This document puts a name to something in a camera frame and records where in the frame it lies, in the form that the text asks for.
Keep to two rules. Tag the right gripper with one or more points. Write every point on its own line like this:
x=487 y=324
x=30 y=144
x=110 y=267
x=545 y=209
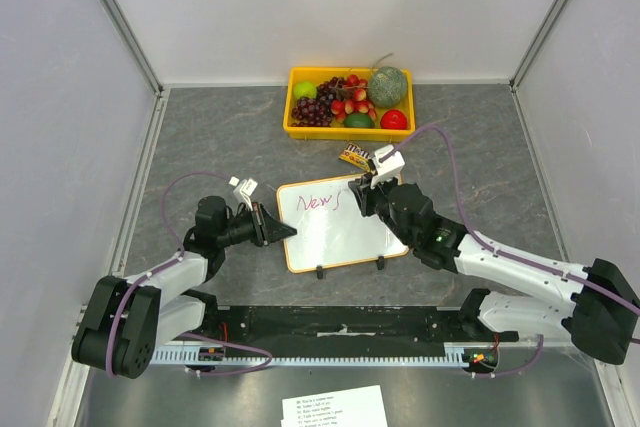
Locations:
x=368 y=195

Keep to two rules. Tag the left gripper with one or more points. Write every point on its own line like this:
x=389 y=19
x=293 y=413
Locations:
x=266 y=231

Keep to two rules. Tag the yellow framed whiteboard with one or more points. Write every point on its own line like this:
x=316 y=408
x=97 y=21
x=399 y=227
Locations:
x=331 y=232

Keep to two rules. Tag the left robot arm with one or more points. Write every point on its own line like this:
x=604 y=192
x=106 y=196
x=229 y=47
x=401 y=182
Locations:
x=128 y=318

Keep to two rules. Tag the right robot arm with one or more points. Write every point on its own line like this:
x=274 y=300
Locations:
x=594 y=307

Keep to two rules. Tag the yellow candy packet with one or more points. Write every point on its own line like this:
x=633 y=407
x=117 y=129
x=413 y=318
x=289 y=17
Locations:
x=356 y=156

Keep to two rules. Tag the red tomato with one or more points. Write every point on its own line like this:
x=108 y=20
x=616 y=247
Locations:
x=394 y=119

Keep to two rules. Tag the yellow plastic tray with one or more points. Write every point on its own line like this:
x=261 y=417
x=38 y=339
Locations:
x=337 y=130

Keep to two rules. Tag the green avocado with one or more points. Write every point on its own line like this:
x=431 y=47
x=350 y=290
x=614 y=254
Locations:
x=359 y=121

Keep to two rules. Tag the dark purple grape bunch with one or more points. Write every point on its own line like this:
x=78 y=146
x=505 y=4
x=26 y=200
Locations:
x=313 y=112

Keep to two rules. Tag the red grape bunch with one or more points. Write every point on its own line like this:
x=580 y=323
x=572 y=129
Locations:
x=349 y=95

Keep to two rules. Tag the green netted melon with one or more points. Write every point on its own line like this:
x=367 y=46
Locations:
x=388 y=85

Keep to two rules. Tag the green apple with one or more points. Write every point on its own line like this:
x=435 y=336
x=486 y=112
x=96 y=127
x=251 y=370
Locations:
x=304 y=89

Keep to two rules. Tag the white printed paper sheet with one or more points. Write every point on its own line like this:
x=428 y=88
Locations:
x=357 y=407

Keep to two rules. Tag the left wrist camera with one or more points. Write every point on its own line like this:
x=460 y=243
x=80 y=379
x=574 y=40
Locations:
x=243 y=190

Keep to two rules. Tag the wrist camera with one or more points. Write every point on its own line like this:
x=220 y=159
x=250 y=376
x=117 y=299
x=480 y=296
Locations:
x=243 y=190
x=387 y=165

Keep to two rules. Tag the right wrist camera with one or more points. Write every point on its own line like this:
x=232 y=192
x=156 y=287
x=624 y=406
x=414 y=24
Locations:
x=387 y=165

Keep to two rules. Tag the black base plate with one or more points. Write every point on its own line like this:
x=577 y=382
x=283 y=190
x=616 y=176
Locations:
x=347 y=332

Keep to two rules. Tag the grey slotted cable duct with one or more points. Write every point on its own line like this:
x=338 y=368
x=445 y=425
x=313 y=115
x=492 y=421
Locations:
x=196 y=355

